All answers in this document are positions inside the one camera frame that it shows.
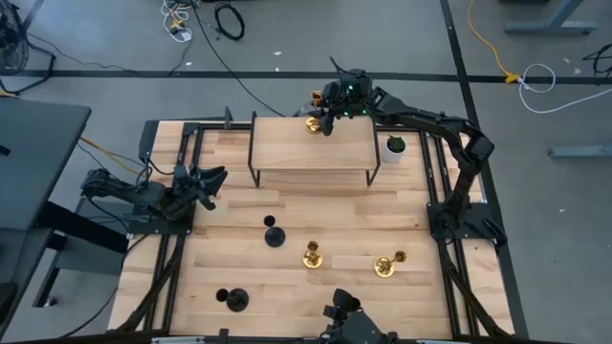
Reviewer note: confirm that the blue grey desk leg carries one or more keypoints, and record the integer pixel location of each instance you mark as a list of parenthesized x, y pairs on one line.
[(550, 27), (583, 152)]

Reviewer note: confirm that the gold brass candlestick holder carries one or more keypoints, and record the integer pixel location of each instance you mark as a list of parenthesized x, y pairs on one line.
[(312, 258), (384, 266), (313, 126)]

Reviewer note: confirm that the tall black candlestick holder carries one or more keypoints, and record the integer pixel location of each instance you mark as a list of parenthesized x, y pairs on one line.
[(275, 237), (237, 300)]

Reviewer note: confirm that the white pot with green plant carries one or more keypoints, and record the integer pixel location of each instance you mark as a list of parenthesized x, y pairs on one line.
[(393, 155)]

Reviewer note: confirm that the dark grey side table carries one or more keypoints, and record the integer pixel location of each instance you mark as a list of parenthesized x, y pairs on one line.
[(33, 157)]

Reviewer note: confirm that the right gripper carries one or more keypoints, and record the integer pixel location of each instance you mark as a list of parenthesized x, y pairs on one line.
[(351, 95)]

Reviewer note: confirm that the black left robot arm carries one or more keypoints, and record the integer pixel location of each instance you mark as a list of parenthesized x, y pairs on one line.
[(143, 193)]

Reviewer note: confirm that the black floor fan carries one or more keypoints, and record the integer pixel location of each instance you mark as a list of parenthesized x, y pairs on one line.
[(9, 48)]

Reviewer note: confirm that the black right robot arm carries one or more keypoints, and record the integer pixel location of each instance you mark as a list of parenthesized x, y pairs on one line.
[(430, 119)]

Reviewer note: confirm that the black aluminium table frame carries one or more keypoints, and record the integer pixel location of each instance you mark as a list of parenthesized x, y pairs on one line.
[(442, 267)]

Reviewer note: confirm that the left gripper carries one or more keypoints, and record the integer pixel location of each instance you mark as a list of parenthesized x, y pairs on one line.
[(187, 188)]

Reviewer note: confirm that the wooden shelf riser black legs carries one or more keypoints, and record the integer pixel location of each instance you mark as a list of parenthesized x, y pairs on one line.
[(311, 148)]

